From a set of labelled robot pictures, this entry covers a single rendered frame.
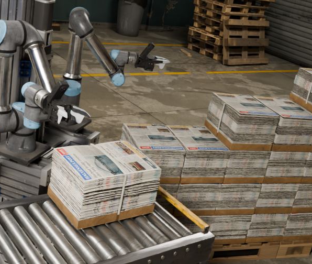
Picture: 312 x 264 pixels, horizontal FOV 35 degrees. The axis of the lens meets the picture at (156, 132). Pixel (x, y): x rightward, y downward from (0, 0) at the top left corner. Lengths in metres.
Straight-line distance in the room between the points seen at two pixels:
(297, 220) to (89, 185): 1.96
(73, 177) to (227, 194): 1.39
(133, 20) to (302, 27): 3.45
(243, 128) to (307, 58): 7.63
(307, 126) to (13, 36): 1.84
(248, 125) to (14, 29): 1.45
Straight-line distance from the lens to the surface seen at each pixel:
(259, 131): 3.01
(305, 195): 3.46
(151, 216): 2.18
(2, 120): 2.39
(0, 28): 2.25
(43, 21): 2.59
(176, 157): 2.82
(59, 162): 2.05
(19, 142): 2.51
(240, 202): 3.20
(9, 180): 2.62
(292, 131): 3.14
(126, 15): 9.74
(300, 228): 3.60
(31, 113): 2.15
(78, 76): 3.00
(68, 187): 2.02
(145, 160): 2.12
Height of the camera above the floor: 1.93
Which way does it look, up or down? 22 degrees down
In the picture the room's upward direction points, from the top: 11 degrees clockwise
